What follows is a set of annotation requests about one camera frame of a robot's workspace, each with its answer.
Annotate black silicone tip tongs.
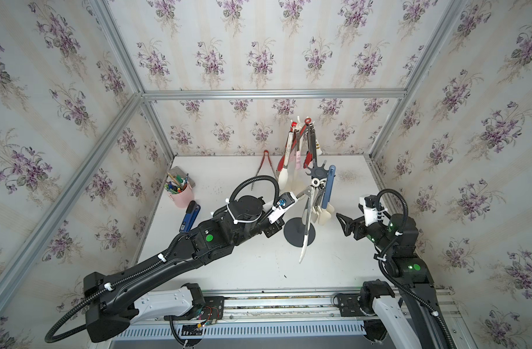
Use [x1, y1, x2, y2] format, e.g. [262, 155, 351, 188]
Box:
[307, 125, 318, 167]

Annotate dark grey utensil rack stand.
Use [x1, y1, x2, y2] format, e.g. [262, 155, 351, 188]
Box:
[283, 163, 336, 258]

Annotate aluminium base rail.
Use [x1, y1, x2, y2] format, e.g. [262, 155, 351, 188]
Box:
[89, 287, 424, 349]

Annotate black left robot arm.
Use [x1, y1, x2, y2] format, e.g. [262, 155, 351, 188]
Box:
[44, 175, 297, 343]

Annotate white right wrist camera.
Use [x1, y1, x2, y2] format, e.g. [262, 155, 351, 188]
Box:
[359, 195, 388, 227]

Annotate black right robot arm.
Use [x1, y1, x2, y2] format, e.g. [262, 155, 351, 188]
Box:
[336, 188, 456, 348]

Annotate steel tongs red handle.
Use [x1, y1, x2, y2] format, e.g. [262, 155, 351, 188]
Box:
[254, 150, 279, 179]
[277, 122, 301, 173]

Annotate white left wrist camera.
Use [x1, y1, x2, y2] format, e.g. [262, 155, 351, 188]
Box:
[267, 192, 298, 224]

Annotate coloured pens in bucket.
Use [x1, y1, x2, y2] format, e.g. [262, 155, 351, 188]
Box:
[164, 173, 189, 195]

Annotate pink pen holder bucket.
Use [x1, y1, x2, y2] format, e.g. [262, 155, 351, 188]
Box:
[165, 183, 195, 209]

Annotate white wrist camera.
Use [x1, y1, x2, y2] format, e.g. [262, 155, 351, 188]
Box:
[267, 192, 298, 224]
[359, 195, 388, 227]

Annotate cream utensil rack stand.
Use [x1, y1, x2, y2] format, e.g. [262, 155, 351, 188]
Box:
[280, 115, 320, 202]

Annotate pink cat paw tongs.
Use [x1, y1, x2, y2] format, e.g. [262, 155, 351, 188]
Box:
[294, 139, 302, 172]

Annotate red silicone tip tongs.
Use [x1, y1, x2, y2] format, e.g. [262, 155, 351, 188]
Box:
[293, 118, 313, 170]

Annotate steel tongs white ring large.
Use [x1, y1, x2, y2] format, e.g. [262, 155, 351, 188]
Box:
[276, 128, 298, 191]

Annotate steel tongs cream silicone tips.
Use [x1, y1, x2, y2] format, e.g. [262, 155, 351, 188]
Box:
[302, 179, 327, 223]

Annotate blue black stapler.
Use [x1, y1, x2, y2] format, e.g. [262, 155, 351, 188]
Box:
[180, 200, 201, 233]

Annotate steel tongs white tips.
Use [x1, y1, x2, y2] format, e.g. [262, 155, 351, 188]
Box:
[299, 185, 317, 263]

